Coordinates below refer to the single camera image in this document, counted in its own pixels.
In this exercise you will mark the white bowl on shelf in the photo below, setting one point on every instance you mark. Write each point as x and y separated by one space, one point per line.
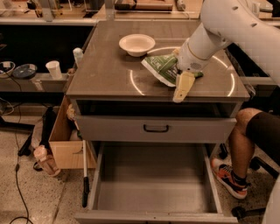
6 68

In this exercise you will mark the white plastic bottle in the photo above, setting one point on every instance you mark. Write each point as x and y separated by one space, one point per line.
78 55

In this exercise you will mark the black office chair base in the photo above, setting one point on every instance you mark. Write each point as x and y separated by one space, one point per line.
261 184

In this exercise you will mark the dark blue plate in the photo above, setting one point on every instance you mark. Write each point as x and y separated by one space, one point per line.
25 71

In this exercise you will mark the open grey bottom drawer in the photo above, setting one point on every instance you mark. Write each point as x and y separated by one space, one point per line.
153 183

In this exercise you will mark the white paper cup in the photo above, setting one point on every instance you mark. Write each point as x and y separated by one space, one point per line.
54 69

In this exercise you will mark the person's bare leg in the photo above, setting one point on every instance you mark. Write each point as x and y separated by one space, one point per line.
253 127

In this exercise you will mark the white paper bowl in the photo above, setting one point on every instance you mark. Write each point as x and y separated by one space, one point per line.
137 45

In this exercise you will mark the green jalapeno chip bag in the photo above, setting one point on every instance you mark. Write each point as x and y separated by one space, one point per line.
165 69

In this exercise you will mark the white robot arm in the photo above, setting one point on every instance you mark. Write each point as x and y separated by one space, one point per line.
230 21

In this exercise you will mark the white stick with black grip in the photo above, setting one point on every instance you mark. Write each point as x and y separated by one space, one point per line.
85 179

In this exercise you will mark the pink water bottle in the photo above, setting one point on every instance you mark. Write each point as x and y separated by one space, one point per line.
46 161

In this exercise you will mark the grey drawer with black handle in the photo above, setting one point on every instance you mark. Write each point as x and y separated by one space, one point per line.
155 129

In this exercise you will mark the wooden box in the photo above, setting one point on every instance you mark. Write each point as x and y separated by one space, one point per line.
65 140

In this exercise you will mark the grey drawer cabinet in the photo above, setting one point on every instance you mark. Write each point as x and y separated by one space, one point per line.
128 87

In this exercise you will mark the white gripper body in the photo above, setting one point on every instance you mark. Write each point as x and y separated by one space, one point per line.
189 60

